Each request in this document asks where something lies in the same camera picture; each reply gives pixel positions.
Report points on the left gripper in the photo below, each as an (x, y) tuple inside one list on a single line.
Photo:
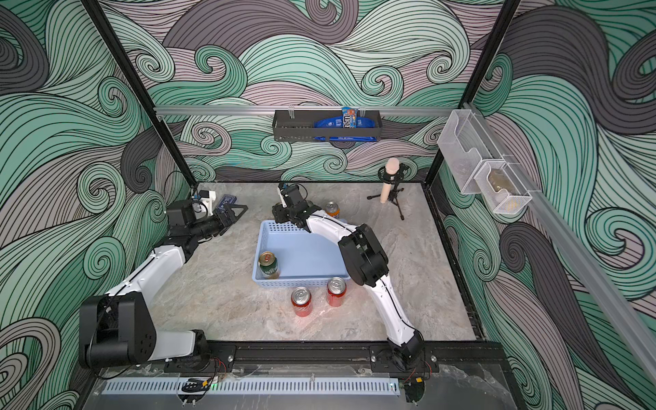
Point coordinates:
[(230, 218)]

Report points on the green gold can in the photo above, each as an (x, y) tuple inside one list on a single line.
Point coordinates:
[(268, 264)]

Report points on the red cola can front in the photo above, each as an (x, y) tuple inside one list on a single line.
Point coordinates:
[(301, 301)]

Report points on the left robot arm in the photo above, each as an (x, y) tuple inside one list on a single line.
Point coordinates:
[(116, 328)]

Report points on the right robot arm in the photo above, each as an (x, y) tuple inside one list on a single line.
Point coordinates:
[(367, 264)]

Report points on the light blue plastic basket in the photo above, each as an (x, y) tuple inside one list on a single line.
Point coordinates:
[(304, 259)]

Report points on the blue card box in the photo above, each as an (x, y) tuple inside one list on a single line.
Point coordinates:
[(225, 200)]

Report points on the black microphone tripod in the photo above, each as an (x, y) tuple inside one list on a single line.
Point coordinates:
[(396, 190)]

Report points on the blue snack packet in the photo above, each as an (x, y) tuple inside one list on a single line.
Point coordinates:
[(348, 119)]

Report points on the beige microphone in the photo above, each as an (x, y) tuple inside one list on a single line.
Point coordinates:
[(390, 170)]

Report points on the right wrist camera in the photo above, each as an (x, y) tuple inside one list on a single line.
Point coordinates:
[(282, 194)]

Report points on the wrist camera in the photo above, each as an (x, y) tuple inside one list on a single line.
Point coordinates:
[(204, 203), (282, 194)]

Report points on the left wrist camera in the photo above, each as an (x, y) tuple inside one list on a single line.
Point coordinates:
[(204, 203)]

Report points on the black wall shelf basket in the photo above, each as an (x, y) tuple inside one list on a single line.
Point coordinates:
[(299, 127)]

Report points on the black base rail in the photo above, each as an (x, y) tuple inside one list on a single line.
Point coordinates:
[(376, 356)]

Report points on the aluminium wall rail back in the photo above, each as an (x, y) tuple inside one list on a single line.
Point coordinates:
[(259, 110)]

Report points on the large clear wall bin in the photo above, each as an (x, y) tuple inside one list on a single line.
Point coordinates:
[(465, 147)]

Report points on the white perforated cable tray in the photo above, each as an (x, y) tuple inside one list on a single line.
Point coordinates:
[(258, 386)]

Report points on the small clear wall bin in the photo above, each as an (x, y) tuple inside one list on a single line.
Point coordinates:
[(501, 189)]

